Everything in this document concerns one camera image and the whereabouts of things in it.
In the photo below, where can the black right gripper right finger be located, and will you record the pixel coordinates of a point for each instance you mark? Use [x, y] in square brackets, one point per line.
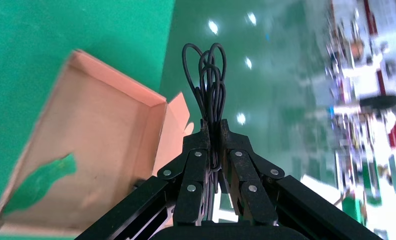
[247, 179]

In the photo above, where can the green tape scrap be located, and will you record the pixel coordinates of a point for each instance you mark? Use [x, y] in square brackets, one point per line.
[42, 180]

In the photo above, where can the green table cloth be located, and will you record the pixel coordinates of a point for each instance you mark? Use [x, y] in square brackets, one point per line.
[52, 26]

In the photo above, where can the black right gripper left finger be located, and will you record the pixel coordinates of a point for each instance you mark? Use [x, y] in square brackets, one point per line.
[194, 179]

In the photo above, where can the open brown cardboard box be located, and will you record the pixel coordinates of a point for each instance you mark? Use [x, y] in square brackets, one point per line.
[95, 126]

